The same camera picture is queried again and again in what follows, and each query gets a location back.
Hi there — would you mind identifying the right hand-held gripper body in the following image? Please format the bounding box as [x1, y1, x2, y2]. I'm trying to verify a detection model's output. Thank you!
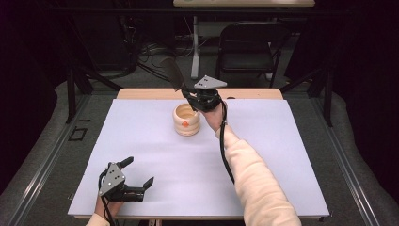
[191, 74, 229, 113]

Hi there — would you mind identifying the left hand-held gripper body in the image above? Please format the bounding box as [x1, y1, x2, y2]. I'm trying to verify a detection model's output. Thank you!
[98, 161, 147, 203]

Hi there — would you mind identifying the wooden round holder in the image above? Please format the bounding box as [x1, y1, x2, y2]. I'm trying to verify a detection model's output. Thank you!
[171, 103, 201, 137]

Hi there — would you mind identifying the person's right hand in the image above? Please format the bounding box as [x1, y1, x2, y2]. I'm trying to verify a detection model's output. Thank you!
[199, 99, 230, 134]

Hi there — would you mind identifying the person's left hand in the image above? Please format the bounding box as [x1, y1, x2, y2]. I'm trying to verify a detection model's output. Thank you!
[94, 195, 124, 221]

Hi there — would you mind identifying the white table mat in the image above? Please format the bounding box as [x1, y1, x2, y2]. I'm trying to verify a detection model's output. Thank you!
[67, 98, 331, 218]

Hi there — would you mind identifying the wooden table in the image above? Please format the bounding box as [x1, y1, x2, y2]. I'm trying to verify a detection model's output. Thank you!
[72, 88, 327, 220]

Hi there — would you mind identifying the white table leg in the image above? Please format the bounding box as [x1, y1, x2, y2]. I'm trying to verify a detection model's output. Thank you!
[190, 14, 201, 81]

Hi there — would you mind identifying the black folding chair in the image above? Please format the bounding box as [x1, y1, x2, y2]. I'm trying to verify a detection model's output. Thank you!
[214, 21, 292, 89]

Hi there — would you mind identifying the black metal stand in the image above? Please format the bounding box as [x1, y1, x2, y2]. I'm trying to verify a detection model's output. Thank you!
[278, 66, 335, 128]
[63, 65, 124, 124]

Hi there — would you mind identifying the light background table top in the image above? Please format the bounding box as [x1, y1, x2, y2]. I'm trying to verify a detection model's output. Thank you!
[172, 0, 316, 8]

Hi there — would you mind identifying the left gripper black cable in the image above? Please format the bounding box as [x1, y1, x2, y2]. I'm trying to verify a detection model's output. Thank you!
[98, 169, 120, 226]

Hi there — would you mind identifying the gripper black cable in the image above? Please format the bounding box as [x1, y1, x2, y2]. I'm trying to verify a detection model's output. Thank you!
[98, 169, 120, 226]
[218, 99, 236, 186]

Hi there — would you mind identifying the floor cables bundle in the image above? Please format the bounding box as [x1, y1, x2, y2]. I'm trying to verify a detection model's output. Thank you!
[136, 41, 193, 89]

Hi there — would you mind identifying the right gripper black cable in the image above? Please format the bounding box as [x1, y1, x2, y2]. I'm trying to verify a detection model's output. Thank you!
[218, 99, 236, 186]

